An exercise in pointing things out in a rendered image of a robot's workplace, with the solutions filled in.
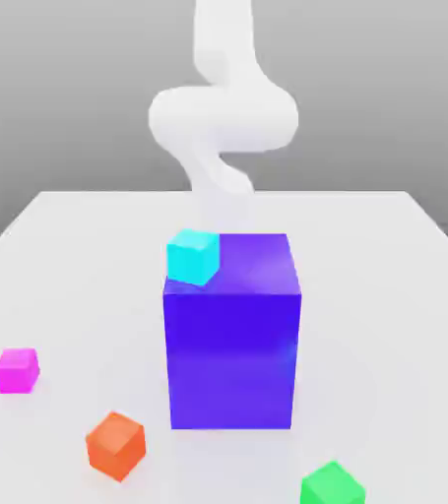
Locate small cyan cube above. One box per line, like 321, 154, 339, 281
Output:
165, 228, 222, 287

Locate small orange cube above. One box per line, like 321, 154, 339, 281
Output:
85, 410, 148, 483

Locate small magenta cube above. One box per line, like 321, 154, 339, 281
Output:
0, 346, 41, 396

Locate small green cube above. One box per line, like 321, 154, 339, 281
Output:
299, 460, 367, 504

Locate large purple box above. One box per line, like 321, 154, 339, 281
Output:
161, 232, 302, 431

